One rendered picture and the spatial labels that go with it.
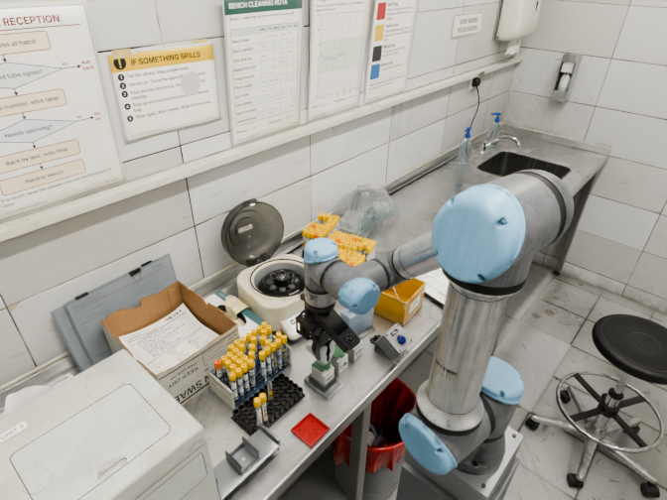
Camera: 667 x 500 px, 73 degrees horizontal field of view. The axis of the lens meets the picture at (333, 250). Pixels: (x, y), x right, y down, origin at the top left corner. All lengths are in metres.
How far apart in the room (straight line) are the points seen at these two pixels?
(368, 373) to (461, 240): 0.76
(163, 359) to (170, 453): 0.51
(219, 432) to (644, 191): 2.72
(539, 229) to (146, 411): 0.70
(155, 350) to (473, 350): 0.90
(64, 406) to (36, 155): 0.55
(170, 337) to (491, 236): 1.01
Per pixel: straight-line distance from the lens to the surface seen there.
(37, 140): 1.18
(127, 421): 0.89
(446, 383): 0.77
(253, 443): 1.12
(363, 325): 1.38
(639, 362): 1.97
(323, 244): 0.97
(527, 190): 0.63
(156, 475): 0.85
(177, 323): 1.40
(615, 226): 3.32
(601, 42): 3.10
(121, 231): 1.34
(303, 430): 1.18
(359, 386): 1.26
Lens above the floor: 1.85
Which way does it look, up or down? 33 degrees down
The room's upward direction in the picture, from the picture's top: 1 degrees clockwise
